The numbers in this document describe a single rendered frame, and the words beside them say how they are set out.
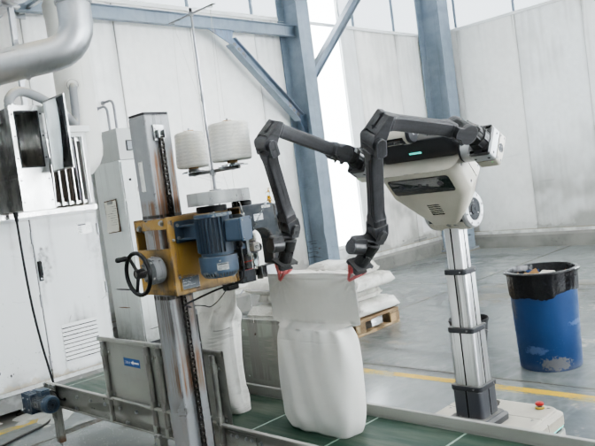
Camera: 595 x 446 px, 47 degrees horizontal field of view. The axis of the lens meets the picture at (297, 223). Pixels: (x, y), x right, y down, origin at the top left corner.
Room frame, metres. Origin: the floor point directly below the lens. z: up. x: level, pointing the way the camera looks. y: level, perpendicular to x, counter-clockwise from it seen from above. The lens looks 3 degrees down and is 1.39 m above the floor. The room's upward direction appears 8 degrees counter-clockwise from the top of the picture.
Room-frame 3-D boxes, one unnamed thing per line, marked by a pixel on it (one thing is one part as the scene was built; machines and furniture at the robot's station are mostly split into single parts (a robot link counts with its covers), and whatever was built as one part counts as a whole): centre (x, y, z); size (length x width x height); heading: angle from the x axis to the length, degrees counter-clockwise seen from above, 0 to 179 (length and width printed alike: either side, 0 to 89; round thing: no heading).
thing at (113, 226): (6.60, 1.78, 1.34); 0.24 x 0.04 x 0.32; 45
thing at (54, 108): (4.59, 1.51, 1.95); 0.30 x 0.01 x 0.48; 45
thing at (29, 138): (4.77, 1.88, 1.82); 0.51 x 0.27 x 0.71; 45
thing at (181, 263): (2.84, 0.48, 1.18); 0.34 x 0.25 x 0.31; 135
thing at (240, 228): (2.62, 0.23, 1.25); 0.10 x 0.08 x 0.12; 160
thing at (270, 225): (3.11, 0.26, 1.21); 0.30 x 0.25 x 0.30; 45
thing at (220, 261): (2.65, 0.32, 1.21); 0.15 x 0.15 x 0.25
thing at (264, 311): (6.16, 0.20, 0.32); 0.67 x 0.42 x 0.14; 139
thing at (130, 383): (3.24, 0.77, 0.54); 1.05 x 0.02 x 0.41; 45
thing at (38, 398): (3.94, 1.61, 0.35); 0.30 x 0.15 x 0.15; 45
